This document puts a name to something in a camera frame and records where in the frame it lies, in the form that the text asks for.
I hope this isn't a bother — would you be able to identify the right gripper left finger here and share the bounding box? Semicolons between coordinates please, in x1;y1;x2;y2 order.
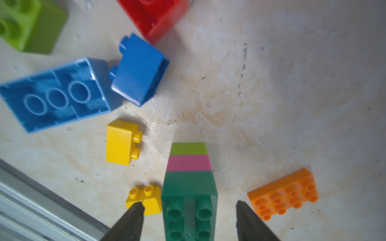
100;202;145;241

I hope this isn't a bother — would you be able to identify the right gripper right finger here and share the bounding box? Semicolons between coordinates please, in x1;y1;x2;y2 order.
236;200;280;241

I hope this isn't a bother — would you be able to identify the dark green lego brick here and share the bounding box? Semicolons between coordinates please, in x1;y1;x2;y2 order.
161;171;218;241

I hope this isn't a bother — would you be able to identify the lime green lego brick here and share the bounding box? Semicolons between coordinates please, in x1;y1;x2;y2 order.
170;143;208;156

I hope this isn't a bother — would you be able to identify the magenta lego brick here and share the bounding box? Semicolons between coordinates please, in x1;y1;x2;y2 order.
166;155;212;172

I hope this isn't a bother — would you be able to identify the yellow notched lego brick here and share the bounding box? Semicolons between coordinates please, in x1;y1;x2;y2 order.
125;185;162;215

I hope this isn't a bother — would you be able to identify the orange lego brick right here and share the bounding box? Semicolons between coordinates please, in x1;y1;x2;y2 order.
248;168;319;221

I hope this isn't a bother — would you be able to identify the long blue lego brick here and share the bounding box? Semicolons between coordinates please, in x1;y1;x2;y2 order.
1;58;123;134

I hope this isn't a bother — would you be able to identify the small blue lego brick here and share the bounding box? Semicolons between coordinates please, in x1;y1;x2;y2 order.
109;33;170;107

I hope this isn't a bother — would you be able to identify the red lego brick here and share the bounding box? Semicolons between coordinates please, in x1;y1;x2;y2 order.
118;0;190;44

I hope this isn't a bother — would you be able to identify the lime lego brick left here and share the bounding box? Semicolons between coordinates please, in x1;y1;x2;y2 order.
1;1;68;54

